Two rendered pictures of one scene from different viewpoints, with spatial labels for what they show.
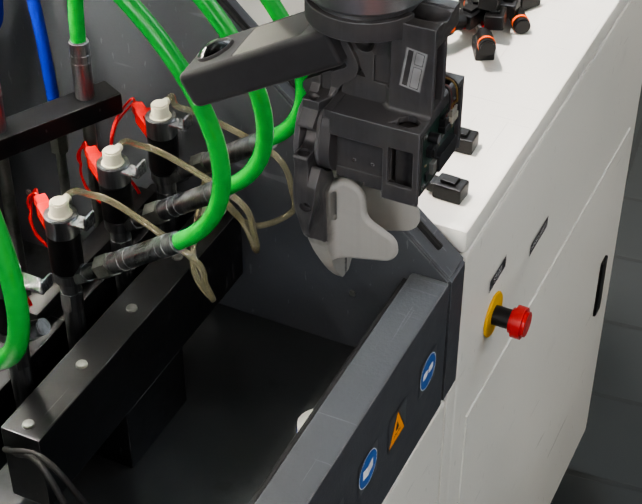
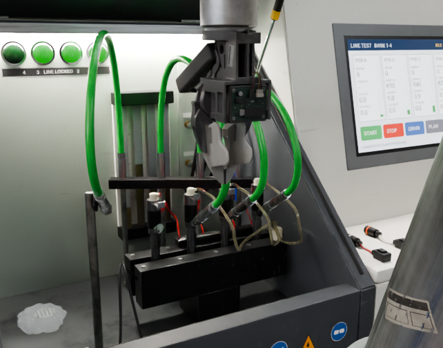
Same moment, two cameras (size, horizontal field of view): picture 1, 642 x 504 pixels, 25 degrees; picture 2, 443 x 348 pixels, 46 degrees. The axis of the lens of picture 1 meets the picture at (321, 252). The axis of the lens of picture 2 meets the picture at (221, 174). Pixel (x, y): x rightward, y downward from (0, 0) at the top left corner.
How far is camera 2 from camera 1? 0.63 m
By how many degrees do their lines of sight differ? 40
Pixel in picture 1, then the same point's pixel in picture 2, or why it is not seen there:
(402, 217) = (246, 155)
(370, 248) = (221, 158)
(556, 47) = not seen: outside the picture
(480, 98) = not seen: hidden behind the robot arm
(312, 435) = (246, 312)
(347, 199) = (214, 131)
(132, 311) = (214, 252)
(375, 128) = (213, 83)
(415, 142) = (222, 85)
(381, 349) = (306, 298)
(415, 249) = (348, 270)
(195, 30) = (284, 158)
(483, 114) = not seen: hidden behind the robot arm
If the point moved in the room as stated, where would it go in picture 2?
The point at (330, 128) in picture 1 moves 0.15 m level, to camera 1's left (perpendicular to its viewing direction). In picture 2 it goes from (203, 88) to (124, 83)
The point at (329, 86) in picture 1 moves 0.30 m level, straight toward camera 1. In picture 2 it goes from (213, 76) to (14, 92)
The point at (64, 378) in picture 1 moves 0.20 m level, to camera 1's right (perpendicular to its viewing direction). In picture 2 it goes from (170, 260) to (254, 287)
